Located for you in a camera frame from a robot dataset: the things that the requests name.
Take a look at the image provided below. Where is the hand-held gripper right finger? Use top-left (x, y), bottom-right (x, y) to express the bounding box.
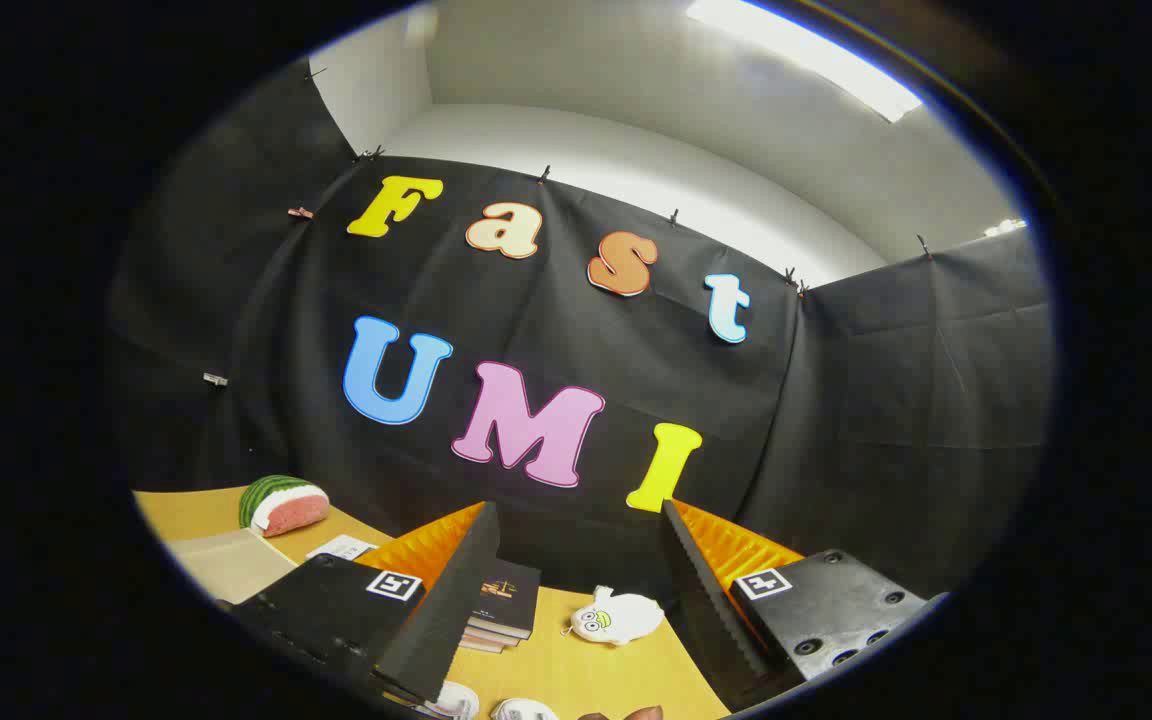
top-left (661, 498), bottom-right (949, 713)

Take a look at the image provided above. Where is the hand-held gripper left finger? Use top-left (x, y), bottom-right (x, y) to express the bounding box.
top-left (221, 500), bottom-right (503, 706)

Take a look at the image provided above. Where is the beige fabric storage box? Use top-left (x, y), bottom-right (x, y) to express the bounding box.
top-left (168, 528), bottom-right (299, 606)

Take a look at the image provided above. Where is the dark middle book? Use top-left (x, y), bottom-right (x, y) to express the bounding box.
top-left (466, 618), bottom-right (534, 647)

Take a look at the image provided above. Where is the black hardcover book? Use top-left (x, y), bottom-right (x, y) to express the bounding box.
top-left (471, 558), bottom-right (543, 641)

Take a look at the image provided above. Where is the white plush toy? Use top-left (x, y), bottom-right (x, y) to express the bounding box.
top-left (564, 586), bottom-right (666, 647)

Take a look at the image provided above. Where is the white portrait cover book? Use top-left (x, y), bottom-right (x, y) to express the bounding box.
top-left (306, 534), bottom-right (379, 563)

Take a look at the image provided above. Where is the watermelon slice toy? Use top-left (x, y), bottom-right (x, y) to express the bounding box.
top-left (238, 475), bottom-right (331, 538)

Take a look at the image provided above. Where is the ceiling light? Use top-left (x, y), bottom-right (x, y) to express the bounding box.
top-left (686, 0), bottom-right (925, 123)

